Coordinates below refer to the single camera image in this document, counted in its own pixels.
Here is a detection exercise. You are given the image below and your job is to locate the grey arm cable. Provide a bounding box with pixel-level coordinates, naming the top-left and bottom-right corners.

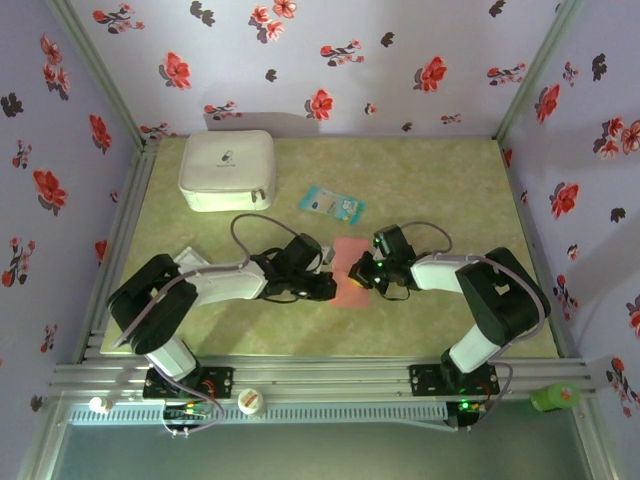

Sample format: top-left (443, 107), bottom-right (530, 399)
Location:
top-left (399, 221), bottom-right (551, 434)
top-left (113, 213), bottom-right (307, 439)

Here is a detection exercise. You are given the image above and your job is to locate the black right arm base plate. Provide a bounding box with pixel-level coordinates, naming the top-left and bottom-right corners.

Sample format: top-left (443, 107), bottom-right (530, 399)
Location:
top-left (408, 363), bottom-right (501, 396)

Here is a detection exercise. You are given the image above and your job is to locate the blue wipes packet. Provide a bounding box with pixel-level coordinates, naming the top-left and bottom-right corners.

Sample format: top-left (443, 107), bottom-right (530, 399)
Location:
top-left (297, 184), bottom-right (368, 226)

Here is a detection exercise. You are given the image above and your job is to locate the aluminium frame leg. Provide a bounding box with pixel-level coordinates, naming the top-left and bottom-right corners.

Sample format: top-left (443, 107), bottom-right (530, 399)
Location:
top-left (569, 399), bottom-right (621, 480)
top-left (17, 397), bottom-right (74, 480)

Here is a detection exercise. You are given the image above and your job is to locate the grey right arm cable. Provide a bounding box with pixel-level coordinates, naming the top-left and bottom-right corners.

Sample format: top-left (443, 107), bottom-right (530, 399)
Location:
top-left (399, 221), bottom-right (551, 434)

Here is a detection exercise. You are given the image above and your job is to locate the grey left arm cable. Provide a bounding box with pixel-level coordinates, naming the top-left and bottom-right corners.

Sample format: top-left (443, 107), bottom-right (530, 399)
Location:
top-left (113, 213), bottom-right (307, 439)

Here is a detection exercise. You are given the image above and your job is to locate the white zip pouch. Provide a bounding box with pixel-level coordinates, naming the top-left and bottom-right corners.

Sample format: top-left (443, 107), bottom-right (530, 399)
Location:
top-left (178, 129), bottom-right (278, 214)

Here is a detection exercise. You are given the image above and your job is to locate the pink square paper sheet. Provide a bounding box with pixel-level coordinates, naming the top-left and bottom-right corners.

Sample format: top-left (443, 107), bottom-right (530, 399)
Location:
top-left (329, 237), bottom-right (372, 309)

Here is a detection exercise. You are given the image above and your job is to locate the white flat packet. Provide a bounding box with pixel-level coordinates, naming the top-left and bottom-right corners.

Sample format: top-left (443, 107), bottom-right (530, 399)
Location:
top-left (172, 245), bottom-right (211, 274)

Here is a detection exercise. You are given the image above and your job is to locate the small electronics board with wires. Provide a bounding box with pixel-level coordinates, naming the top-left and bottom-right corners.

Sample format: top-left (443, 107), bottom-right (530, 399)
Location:
top-left (447, 397), bottom-right (489, 416)
top-left (163, 399), bottom-right (214, 422)

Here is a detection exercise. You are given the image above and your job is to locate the grey slotted cable duct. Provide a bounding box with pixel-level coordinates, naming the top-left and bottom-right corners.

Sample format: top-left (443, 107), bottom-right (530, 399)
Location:
top-left (66, 402), bottom-right (450, 427)

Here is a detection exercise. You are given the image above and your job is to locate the long aluminium frame rail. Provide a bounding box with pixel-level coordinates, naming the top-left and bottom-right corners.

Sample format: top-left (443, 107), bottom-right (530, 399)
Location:
top-left (48, 355), bottom-right (599, 400)

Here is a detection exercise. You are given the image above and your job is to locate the green bottle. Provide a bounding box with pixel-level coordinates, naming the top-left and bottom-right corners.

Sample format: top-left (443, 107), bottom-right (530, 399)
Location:
top-left (529, 382), bottom-right (581, 414)

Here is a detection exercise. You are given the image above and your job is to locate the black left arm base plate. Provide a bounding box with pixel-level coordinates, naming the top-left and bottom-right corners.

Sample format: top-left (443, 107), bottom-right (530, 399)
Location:
top-left (143, 366), bottom-right (235, 400)

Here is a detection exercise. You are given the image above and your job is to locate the aluminium frame post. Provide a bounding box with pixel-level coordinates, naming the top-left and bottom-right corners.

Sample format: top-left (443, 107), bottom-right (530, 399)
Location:
top-left (492, 0), bottom-right (587, 142)
top-left (44, 0), bottom-right (156, 151)

